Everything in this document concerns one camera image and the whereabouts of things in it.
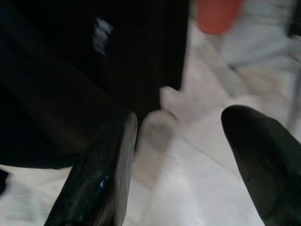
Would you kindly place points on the orange bucket teal liner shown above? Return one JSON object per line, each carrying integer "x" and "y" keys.
{"x": 216, "y": 18}

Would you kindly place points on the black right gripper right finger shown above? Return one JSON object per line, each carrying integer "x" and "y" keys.
{"x": 265, "y": 164}

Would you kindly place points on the black shirt red trim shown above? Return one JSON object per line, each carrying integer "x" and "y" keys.
{"x": 58, "y": 82}

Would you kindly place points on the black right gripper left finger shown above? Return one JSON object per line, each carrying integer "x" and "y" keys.
{"x": 94, "y": 176}

